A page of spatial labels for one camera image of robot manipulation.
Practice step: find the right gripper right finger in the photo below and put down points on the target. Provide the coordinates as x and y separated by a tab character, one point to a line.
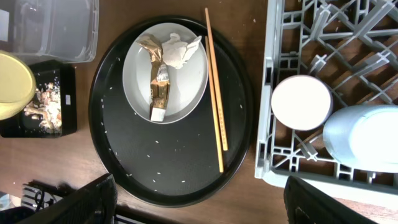
306	204

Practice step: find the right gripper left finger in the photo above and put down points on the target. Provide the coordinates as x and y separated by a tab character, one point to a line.
93	203

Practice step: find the blue cup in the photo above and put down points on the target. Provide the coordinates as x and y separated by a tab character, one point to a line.
363	137

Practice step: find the wooden chopstick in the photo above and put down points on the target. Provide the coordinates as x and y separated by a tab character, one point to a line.
214	109
216	82

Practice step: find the pink cup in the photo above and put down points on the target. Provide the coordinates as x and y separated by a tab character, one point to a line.
301	102

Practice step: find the food scraps pile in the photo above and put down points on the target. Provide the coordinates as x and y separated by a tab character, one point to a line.
46	108

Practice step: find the gold foil wrapper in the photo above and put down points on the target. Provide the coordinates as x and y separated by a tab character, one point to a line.
159	77

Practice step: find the yellow bowl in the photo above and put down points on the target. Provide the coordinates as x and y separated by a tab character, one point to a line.
17	85

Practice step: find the grey round plate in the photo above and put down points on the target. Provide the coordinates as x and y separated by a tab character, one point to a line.
187	85

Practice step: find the white napkin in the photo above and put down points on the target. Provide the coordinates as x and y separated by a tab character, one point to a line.
176	53

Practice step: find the grey plastic dishwasher rack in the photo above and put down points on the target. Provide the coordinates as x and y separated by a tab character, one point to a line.
352	47

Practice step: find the round black serving tray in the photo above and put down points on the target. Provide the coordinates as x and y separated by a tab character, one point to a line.
170	165

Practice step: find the black rectangular tray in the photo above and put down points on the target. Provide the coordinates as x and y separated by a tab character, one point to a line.
21	126

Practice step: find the clear plastic bin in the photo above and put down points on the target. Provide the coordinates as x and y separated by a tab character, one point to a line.
41	30

